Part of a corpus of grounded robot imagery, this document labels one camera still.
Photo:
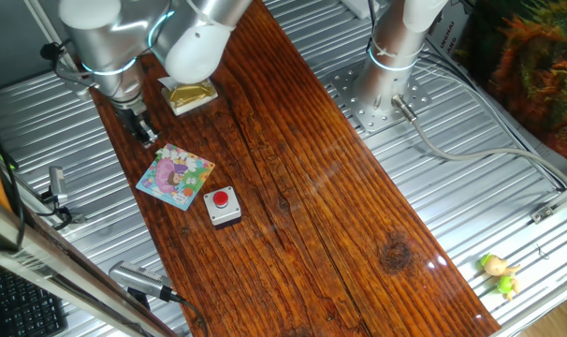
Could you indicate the silver perforated base plate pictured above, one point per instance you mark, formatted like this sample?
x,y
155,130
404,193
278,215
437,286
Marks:
x,y
365,121

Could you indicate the white power strip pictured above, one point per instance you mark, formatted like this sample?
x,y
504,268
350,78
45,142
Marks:
x,y
358,7

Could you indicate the grey box red push button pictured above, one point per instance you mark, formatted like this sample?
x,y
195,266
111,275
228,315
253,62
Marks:
x,y
229,213

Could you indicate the brown wooden plank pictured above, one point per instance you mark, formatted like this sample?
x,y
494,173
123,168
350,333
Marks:
x,y
311,210

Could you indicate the silver ribbed camera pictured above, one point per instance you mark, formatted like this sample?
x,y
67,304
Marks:
x,y
138,278

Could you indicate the small doll green hat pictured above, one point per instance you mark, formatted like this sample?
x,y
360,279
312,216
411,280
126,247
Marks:
x,y
496,267

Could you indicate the black keyboard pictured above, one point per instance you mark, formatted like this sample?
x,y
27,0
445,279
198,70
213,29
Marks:
x,y
26,309

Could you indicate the small grey camera on clamp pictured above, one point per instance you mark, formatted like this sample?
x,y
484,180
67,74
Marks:
x,y
58,182

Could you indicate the colourful fuzzy fabric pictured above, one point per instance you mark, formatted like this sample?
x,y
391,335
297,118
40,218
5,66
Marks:
x,y
536,70

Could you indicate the gold wrapped snack package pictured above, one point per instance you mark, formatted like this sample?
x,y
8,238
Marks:
x,y
190,96

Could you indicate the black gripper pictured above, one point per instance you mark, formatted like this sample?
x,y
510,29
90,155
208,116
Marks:
x,y
135,121

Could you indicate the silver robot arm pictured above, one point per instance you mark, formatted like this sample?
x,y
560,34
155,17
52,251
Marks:
x,y
106,42

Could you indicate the metal corner bracket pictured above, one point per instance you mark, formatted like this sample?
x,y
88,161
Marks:
x,y
543,213

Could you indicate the colourful butterfly puzzle board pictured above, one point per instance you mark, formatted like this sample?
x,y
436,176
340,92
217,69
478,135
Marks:
x,y
171,182

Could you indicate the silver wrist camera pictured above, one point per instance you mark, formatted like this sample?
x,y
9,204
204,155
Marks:
x,y
75,82

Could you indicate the aluminium support pole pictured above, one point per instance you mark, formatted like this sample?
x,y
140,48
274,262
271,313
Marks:
x,y
43,23

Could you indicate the metal frame beam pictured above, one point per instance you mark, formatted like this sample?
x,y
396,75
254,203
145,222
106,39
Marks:
x,y
54,273

